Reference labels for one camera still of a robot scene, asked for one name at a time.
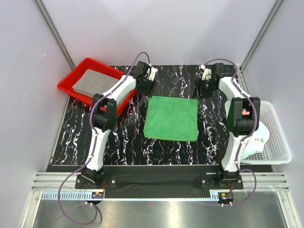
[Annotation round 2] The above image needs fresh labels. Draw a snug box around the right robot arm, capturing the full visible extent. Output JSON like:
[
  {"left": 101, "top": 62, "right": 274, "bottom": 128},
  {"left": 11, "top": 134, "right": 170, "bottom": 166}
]
[{"left": 192, "top": 62, "right": 260, "bottom": 189}]

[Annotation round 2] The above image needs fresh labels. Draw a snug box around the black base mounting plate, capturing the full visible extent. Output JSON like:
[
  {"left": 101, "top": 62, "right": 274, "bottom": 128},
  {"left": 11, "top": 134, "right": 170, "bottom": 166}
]
[{"left": 47, "top": 163, "right": 274, "bottom": 199}]

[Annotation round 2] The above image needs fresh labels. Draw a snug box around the white perforated basket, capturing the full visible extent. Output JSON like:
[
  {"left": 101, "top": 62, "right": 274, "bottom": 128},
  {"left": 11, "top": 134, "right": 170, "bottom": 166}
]
[{"left": 241, "top": 101, "right": 292, "bottom": 165}]

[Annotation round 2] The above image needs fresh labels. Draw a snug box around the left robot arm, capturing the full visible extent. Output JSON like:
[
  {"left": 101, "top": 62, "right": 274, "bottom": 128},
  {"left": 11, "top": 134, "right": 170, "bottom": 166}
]
[{"left": 81, "top": 61, "right": 158, "bottom": 188}]

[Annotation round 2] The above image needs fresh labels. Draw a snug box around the right connector board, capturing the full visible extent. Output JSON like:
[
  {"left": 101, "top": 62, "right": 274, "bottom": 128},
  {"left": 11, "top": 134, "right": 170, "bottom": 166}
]
[{"left": 219, "top": 192, "right": 234, "bottom": 201}]

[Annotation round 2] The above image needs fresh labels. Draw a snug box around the left connector board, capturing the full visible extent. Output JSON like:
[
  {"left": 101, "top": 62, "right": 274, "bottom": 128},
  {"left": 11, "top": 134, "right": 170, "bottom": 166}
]
[{"left": 91, "top": 190, "right": 105, "bottom": 200}]

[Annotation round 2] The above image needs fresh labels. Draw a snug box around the connector board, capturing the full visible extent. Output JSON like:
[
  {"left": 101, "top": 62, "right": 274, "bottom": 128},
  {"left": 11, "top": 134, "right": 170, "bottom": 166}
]
[
  {"left": 91, "top": 190, "right": 105, "bottom": 200},
  {"left": 219, "top": 192, "right": 234, "bottom": 201}
]

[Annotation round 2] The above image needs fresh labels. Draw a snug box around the green towel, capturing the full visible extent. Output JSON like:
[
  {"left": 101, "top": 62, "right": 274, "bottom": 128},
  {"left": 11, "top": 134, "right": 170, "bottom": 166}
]
[{"left": 143, "top": 96, "right": 199, "bottom": 142}]

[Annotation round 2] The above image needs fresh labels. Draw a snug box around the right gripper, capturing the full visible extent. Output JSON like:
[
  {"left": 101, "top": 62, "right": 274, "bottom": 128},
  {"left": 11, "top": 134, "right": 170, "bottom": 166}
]
[{"left": 191, "top": 78, "right": 217, "bottom": 100}]

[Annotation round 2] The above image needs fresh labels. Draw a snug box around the white cloth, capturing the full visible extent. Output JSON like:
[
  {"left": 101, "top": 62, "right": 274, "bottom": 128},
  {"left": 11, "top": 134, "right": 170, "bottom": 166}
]
[{"left": 241, "top": 121, "right": 270, "bottom": 160}]

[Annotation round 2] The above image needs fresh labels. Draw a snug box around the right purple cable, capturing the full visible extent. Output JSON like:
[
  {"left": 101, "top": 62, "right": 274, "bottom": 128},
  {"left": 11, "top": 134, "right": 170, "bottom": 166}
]
[{"left": 204, "top": 58, "right": 259, "bottom": 205}]

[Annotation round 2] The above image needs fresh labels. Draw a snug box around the grey towel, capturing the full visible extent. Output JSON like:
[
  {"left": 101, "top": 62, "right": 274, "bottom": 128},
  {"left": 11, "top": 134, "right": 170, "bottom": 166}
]
[{"left": 72, "top": 69, "right": 119, "bottom": 97}]

